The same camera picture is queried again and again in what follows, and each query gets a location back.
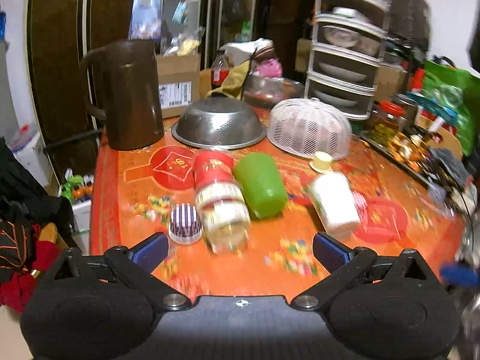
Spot red clear plastic cup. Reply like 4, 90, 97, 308
192, 149, 234, 189

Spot white paper cup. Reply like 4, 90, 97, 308
307, 172, 360, 240

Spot green plastic cup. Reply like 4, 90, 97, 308
233, 153, 288, 219

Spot yellow small cup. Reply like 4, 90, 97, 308
309, 151, 333, 174

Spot purple cupcake liner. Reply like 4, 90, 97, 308
168, 203, 203, 245

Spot red polka dot cupcake liner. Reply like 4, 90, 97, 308
352, 190, 368, 211

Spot clear glass jar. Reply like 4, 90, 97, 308
195, 180, 251, 254

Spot dried orange peels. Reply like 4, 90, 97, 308
387, 133, 430, 173

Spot white mesh food cover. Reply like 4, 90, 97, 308
267, 98, 352, 160

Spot pickle jar red lid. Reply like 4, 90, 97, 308
368, 101, 404, 146

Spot steel colander bowl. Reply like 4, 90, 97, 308
171, 97, 267, 150

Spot white box on floor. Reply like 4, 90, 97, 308
7, 124, 54, 187

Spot brown plastic pitcher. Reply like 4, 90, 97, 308
79, 39, 164, 151

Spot green shopping bag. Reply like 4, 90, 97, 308
422, 61, 479, 156

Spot steel pot with cloth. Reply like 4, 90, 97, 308
241, 75, 304, 109

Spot cardboard box with label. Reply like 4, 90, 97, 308
156, 55, 200, 119

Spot red label drink bottle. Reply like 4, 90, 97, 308
211, 50, 230, 89

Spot blue white snack bag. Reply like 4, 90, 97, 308
128, 0, 163, 41

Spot black covered appliance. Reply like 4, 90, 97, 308
387, 0, 431, 59

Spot white tiered dish rack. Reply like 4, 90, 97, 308
305, 0, 391, 120

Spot dark wooden wardrobe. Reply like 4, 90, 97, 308
27, 0, 315, 178

